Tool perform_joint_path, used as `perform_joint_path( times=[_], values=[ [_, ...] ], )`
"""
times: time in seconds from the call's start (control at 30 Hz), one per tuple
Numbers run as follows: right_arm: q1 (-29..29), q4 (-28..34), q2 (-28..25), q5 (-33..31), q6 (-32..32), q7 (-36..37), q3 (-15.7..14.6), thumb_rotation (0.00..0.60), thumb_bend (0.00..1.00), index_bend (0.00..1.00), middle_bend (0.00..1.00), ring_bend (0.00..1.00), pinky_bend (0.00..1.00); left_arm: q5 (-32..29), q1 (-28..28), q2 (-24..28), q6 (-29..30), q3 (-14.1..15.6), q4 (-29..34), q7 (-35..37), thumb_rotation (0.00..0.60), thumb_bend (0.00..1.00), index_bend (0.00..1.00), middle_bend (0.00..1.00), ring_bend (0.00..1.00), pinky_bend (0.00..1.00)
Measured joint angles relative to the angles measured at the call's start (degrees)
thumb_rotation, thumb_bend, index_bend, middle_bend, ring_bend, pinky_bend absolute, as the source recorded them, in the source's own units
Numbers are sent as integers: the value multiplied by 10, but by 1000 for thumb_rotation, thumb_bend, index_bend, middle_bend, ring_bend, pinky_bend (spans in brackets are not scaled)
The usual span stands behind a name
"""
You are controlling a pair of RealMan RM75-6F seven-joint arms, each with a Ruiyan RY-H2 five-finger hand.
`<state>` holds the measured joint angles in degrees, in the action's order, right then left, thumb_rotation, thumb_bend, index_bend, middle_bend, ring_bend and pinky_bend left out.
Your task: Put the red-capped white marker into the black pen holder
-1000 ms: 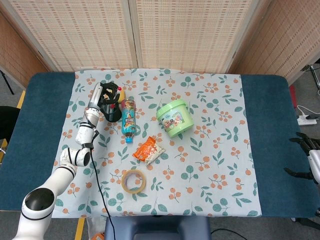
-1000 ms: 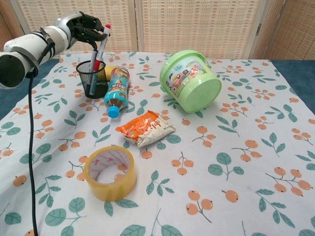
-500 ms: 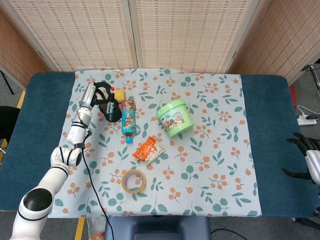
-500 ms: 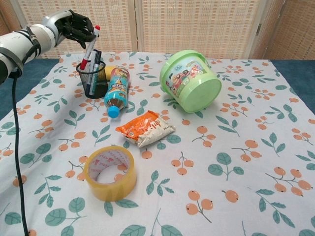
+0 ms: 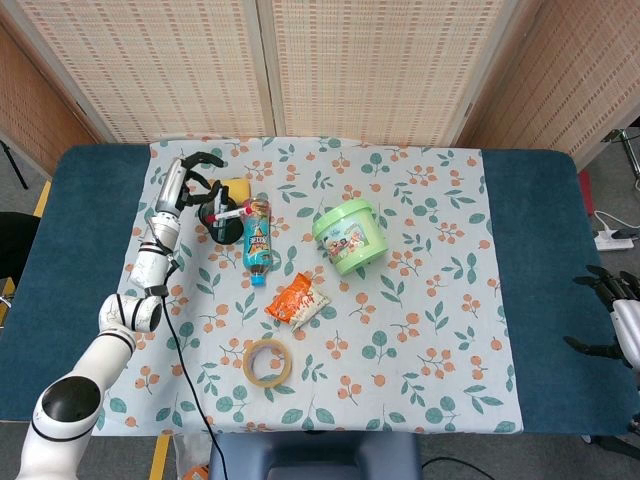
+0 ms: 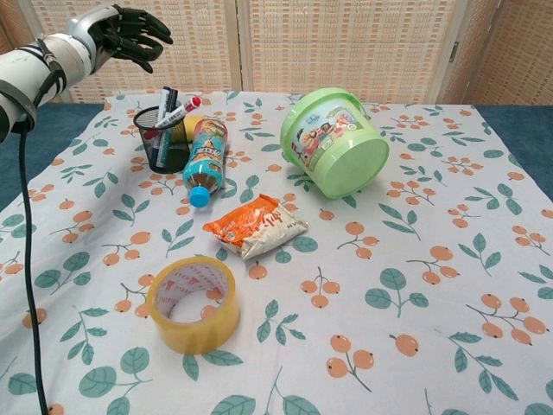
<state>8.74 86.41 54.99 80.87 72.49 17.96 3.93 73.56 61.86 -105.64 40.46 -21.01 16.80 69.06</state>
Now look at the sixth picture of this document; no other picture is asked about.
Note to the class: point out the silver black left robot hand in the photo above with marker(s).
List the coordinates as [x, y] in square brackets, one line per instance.
[121, 30]

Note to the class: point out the red marker pen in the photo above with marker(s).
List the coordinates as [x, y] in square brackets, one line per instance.
[181, 110]

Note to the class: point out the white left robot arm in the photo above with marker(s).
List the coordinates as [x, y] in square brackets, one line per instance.
[39, 73]

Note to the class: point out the black mesh pen holder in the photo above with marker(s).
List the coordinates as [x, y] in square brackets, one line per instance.
[149, 129]

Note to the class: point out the woven folding screen panel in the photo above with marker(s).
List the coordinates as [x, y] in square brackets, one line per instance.
[510, 56]
[345, 47]
[198, 52]

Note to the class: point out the yellow sponge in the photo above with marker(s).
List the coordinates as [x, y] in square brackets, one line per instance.
[190, 127]

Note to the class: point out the blue capped drink bottle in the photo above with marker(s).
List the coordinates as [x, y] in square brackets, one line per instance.
[206, 155]

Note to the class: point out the orange snack bag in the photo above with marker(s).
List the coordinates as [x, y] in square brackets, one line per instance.
[255, 229]

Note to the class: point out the green plastic bucket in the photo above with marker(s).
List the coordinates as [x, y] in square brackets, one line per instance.
[337, 147]

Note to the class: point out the clear packing tape roll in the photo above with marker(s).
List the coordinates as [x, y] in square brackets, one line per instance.
[194, 333]

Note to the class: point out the floral print tablecloth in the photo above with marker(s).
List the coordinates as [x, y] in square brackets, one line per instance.
[389, 259]

